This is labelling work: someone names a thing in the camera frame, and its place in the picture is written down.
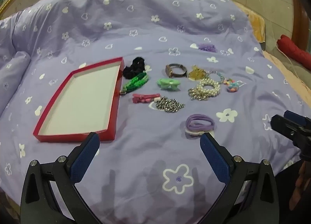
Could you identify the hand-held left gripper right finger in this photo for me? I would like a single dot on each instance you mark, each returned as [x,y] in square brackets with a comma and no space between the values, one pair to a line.
[215,158]

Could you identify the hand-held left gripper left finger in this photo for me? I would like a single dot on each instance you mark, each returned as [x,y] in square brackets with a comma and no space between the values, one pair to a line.
[85,160]

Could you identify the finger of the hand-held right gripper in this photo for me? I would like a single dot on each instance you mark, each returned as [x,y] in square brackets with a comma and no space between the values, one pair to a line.
[297,119]
[289,129]

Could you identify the red shallow box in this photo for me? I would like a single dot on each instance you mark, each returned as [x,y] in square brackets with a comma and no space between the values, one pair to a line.
[80,97]

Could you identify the yellow hair claw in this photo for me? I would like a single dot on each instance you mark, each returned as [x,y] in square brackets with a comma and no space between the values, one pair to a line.
[196,74]

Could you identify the green bow hair clip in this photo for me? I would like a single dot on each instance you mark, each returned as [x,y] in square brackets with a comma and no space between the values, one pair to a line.
[167,85]

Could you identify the black scrunchie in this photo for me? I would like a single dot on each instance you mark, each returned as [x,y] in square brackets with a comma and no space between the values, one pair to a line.
[132,68]

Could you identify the person's right hand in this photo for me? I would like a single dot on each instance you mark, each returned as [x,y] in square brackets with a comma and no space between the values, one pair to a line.
[302,182]

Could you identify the red quilted cloth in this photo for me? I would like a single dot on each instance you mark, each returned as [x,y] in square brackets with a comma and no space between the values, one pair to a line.
[296,51]

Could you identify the pink hair clips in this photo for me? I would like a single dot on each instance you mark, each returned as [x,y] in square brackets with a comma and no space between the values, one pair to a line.
[143,98]

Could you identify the brown wooden furniture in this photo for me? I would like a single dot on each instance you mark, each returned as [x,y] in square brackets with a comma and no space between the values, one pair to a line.
[302,20]

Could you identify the orange bed sheet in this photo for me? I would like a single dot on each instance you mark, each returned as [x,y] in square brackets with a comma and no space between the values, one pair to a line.
[257,24]

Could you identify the purple scrunchie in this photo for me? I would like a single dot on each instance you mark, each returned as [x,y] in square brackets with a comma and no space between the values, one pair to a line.
[207,47]

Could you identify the purple flower print blanket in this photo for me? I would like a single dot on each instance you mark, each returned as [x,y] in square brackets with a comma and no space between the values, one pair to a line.
[145,32]

